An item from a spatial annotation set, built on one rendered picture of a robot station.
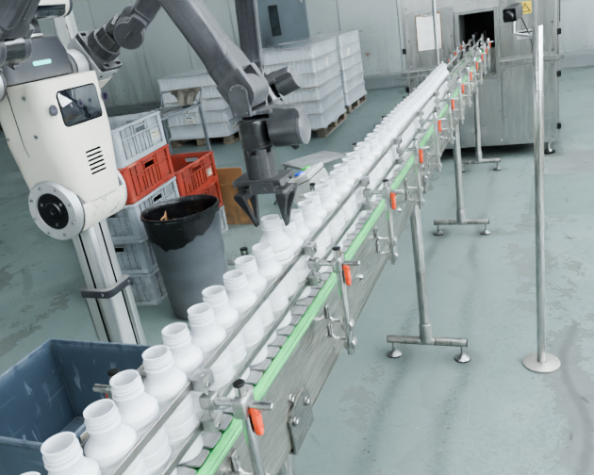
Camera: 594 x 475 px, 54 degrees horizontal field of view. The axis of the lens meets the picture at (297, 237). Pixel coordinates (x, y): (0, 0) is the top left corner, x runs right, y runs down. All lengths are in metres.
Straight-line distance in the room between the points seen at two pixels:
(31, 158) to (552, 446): 1.92
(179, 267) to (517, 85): 3.63
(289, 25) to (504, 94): 6.87
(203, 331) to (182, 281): 2.48
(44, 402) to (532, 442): 1.65
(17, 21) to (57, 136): 0.32
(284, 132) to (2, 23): 0.59
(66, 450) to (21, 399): 0.75
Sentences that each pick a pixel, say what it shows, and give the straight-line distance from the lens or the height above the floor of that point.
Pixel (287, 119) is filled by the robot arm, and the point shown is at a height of 1.38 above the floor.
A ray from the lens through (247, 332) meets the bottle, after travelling 1.00.
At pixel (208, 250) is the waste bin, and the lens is 3.32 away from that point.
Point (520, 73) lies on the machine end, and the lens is 5.76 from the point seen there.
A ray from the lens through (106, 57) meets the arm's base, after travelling 1.76.
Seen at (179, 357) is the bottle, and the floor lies 1.13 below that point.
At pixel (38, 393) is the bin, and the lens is 1.47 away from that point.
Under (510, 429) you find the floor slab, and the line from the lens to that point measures 2.43.
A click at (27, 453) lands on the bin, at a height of 0.92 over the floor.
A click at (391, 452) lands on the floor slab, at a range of 2.34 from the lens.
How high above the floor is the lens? 1.55
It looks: 21 degrees down
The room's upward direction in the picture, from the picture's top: 10 degrees counter-clockwise
